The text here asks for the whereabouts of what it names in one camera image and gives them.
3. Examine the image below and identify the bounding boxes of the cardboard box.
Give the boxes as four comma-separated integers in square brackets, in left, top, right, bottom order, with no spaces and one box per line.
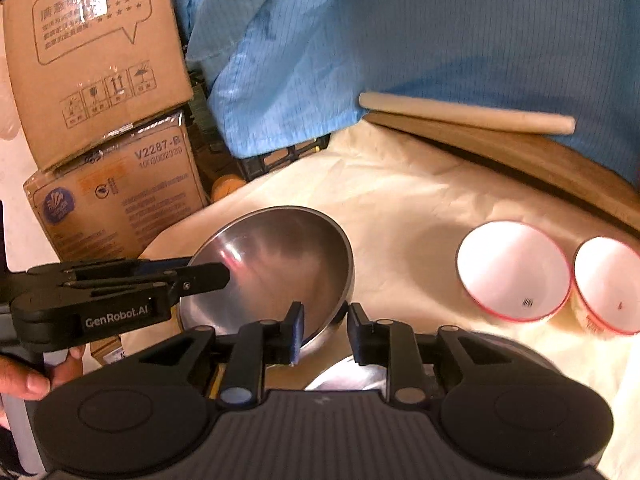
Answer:
[23,110,207,261]
[2,0,193,170]

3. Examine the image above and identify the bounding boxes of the cream paper table cover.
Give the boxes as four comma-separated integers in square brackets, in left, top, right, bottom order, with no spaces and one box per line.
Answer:
[145,122,639,479]

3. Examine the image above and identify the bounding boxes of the black plastic crate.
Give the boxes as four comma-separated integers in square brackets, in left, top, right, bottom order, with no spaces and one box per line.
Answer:
[186,70,331,182]

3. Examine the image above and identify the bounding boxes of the lower cardboard box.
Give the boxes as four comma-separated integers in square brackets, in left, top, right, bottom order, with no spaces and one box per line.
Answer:
[23,110,207,261]

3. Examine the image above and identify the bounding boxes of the large stainless steel bowl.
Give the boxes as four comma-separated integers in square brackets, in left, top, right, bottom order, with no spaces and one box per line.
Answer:
[177,206,355,356]

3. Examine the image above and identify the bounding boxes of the cream rolling pin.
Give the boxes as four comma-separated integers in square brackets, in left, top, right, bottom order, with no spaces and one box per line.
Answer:
[358,92,576,136]

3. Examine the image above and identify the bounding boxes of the blue garment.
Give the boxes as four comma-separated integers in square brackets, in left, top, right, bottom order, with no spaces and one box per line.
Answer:
[174,0,639,183]

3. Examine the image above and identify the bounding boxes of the person's left hand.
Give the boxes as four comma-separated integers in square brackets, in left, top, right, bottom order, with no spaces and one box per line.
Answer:
[0,346,86,401]

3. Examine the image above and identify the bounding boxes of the wooden shelf board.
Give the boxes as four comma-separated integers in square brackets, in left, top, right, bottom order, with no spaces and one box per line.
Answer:
[366,112,639,236]

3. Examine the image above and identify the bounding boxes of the upper cardboard box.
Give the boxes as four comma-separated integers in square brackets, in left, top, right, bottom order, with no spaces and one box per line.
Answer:
[2,0,193,170]

